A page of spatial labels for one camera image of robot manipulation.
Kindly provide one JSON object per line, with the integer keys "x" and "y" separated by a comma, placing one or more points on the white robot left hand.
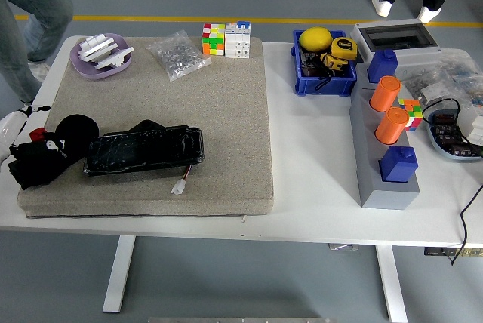
{"x": 7, "y": 130}

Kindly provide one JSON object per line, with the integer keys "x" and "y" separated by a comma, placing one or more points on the black glossy panel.
{"x": 143, "y": 149}

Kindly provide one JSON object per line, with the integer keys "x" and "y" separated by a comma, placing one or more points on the purple tray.
{"x": 85, "y": 70}

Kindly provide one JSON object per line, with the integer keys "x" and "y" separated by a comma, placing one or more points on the white plastic part stack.
{"x": 94, "y": 47}

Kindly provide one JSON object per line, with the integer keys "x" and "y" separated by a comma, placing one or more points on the white table leg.
{"x": 392, "y": 285}
{"x": 119, "y": 274}

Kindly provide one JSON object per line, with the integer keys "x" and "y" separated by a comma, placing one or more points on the grey-brown mat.
{"x": 188, "y": 104}

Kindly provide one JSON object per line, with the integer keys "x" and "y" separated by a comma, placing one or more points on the clear bag of screws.
{"x": 177, "y": 59}

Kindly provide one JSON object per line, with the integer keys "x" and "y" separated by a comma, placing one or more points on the large colourful puzzle cube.
{"x": 213, "y": 42}

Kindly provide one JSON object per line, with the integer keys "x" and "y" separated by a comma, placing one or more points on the white circuit breaker block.
{"x": 237, "y": 43}

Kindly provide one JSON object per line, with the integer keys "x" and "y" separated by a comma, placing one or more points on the dark brown part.
{"x": 311, "y": 68}

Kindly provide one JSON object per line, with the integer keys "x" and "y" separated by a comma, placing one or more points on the blue plastic bin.
{"x": 324, "y": 87}

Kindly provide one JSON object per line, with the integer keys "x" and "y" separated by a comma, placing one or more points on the yellow lemon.
{"x": 315, "y": 38}

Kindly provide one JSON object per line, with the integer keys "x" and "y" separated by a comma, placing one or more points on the yellow and black tool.
{"x": 334, "y": 62}

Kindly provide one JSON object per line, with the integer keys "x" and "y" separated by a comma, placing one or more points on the yellow tape measure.
{"x": 344, "y": 47}

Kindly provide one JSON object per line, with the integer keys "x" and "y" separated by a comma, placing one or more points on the grey table handset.
{"x": 342, "y": 247}

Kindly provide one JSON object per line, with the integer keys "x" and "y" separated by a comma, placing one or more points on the blue block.
{"x": 381, "y": 68}
{"x": 396, "y": 166}

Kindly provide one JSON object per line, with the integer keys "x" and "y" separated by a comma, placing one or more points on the orange cylinder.
{"x": 390, "y": 127}
{"x": 385, "y": 94}

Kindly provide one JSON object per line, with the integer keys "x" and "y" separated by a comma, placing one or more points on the long grey block holder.
{"x": 388, "y": 196}

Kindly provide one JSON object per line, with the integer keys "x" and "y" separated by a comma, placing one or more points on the small colourful puzzle cube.
{"x": 413, "y": 113}

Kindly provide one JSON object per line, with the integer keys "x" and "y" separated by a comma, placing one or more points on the clear bag of parts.
{"x": 422, "y": 81}
{"x": 464, "y": 70}

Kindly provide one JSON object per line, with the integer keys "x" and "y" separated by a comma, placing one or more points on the black circuit boards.
{"x": 447, "y": 136}

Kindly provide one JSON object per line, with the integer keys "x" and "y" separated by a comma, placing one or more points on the blue-grey tray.
{"x": 447, "y": 155}

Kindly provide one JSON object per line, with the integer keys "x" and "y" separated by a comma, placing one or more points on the black control box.
{"x": 437, "y": 251}

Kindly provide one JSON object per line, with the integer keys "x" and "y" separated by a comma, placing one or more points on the white breaker modules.
{"x": 473, "y": 123}

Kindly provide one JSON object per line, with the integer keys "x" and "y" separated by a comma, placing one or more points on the white plastic bracket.
{"x": 113, "y": 59}

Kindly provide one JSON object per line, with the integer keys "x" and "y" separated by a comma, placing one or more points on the grey enclosure box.
{"x": 411, "y": 59}

